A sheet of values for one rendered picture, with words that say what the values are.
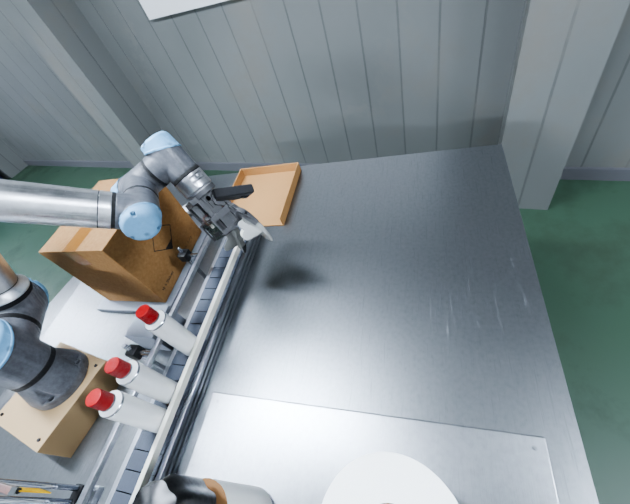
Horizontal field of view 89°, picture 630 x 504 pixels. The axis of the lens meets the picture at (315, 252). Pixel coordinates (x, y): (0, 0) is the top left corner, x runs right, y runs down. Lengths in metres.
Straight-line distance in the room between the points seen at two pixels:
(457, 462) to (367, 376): 0.23
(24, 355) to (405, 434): 0.84
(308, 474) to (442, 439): 0.26
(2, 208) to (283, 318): 0.62
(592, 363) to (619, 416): 0.20
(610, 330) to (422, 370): 1.25
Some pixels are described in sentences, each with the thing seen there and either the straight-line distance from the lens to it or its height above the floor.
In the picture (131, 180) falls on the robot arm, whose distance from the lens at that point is 0.83.
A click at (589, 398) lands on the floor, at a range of 1.77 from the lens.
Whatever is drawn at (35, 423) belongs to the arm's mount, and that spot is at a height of 0.92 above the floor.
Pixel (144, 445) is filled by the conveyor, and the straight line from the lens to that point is 0.93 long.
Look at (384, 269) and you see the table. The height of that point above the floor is 0.83.
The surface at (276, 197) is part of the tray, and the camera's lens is 1.25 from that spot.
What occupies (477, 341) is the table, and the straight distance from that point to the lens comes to 0.84.
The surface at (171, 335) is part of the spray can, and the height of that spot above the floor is 0.99.
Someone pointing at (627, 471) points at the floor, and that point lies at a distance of 1.74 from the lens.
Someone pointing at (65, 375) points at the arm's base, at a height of 0.96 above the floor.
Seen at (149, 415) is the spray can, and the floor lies 0.95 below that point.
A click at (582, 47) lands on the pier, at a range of 1.79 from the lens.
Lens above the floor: 1.59
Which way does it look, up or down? 49 degrees down
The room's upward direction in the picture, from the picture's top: 23 degrees counter-clockwise
